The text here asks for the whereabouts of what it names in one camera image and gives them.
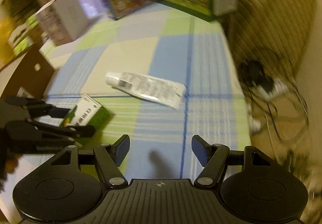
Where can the brown cardboard storage box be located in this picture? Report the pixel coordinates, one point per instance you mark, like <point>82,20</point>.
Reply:
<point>29,73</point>

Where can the white power strip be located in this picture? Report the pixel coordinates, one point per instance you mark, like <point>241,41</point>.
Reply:
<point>279,88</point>

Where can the white paper box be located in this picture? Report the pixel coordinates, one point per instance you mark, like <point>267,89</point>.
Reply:
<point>62,20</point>

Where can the white cream tube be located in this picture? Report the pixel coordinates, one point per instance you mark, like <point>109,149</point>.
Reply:
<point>149,88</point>

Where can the dark round object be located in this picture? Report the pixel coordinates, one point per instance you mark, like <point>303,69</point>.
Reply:
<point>252,72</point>

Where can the steel kettle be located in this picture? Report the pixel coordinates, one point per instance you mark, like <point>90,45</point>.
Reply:
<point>309,172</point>

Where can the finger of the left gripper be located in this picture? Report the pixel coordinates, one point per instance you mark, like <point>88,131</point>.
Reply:
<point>30,130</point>
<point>37,107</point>

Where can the green white spray box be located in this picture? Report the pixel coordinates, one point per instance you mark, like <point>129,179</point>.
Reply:
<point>88,112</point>

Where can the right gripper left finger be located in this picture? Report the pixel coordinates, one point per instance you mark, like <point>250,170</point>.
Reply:
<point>108,160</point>

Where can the person's left hand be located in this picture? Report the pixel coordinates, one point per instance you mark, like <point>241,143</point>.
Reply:
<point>8,165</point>

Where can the quilted beige chair cover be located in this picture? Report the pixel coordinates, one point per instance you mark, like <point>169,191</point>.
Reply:
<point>275,32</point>

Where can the white plug adapter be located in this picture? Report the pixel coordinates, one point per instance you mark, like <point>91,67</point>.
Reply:
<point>253,118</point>

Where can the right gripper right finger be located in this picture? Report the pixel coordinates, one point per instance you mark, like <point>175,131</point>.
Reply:
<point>212,158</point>

